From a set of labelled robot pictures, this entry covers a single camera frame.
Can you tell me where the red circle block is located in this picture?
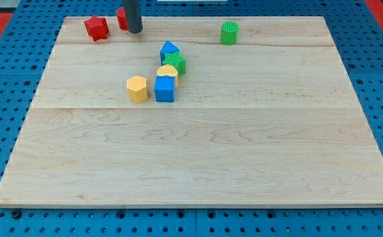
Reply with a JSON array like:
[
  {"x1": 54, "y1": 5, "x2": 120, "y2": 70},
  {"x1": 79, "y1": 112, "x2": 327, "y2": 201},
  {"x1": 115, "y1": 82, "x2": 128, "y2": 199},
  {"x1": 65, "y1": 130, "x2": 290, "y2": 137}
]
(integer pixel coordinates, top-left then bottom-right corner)
[{"x1": 116, "y1": 7, "x2": 128, "y2": 31}]

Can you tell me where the green star block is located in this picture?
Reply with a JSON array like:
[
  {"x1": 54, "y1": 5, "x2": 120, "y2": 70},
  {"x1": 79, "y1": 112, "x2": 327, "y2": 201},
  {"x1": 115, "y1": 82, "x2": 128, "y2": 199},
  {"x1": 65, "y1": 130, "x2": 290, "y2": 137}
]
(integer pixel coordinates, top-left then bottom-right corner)
[{"x1": 162, "y1": 51, "x2": 186, "y2": 75}]

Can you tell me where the red star block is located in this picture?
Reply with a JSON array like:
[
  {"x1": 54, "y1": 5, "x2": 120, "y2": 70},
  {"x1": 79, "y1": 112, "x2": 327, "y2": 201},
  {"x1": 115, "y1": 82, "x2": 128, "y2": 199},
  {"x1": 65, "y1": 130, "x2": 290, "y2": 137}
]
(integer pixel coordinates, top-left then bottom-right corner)
[{"x1": 84, "y1": 16, "x2": 109, "y2": 41}]

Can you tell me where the blue cube block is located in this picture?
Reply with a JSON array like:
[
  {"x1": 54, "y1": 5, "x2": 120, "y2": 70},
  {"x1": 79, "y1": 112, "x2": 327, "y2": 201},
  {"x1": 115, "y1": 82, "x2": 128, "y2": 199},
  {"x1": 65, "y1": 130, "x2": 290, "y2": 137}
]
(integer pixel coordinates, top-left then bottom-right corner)
[{"x1": 154, "y1": 76, "x2": 176, "y2": 103}]

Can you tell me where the yellow heart block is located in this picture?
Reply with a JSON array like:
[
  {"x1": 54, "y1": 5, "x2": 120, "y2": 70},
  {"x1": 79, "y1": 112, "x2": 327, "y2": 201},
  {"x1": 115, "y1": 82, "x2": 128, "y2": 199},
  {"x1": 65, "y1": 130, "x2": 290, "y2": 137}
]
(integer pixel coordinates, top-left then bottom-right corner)
[{"x1": 157, "y1": 65, "x2": 178, "y2": 88}]

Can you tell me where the yellow hexagon block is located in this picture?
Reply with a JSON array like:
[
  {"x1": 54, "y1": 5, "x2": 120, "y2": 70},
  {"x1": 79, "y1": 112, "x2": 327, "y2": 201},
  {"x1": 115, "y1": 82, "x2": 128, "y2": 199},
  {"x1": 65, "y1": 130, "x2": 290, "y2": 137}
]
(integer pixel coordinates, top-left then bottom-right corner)
[{"x1": 126, "y1": 75, "x2": 149, "y2": 103}]

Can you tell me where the blue triangle block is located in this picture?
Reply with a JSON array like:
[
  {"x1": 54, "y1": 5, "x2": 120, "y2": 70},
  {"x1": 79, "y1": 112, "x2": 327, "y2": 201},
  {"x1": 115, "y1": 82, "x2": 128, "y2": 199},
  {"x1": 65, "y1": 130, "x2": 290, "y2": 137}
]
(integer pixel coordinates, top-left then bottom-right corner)
[{"x1": 159, "y1": 41, "x2": 180, "y2": 64}]

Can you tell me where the wooden board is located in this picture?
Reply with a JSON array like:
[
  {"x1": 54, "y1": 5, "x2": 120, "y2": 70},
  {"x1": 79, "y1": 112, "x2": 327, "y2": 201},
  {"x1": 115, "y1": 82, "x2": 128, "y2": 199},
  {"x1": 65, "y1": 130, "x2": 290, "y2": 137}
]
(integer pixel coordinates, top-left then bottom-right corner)
[{"x1": 0, "y1": 16, "x2": 383, "y2": 209}]

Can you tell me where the green cylinder block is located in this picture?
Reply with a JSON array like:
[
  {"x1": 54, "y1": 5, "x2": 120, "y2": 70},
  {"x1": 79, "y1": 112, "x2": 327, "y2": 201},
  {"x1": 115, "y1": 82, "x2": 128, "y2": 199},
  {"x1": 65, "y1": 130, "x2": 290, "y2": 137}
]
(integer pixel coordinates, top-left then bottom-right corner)
[{"x1": 220, "y1": 20, "x2": 240, "y2": 45}]

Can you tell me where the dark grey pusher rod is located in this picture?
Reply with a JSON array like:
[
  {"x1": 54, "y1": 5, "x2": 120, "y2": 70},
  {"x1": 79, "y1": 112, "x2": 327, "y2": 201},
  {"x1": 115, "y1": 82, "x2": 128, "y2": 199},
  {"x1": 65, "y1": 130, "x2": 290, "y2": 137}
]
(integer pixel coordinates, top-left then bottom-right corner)
[{"x1": 122, "y1": 0, "x2": 143, "y2": 34}]

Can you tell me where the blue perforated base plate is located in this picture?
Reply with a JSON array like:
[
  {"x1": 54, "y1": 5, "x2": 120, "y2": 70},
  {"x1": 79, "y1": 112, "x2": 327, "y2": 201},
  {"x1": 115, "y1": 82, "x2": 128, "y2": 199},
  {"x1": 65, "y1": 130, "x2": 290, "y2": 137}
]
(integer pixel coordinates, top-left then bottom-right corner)
[{"x1": 0, "y1": 0, "x2": 383, "y2": 236}]

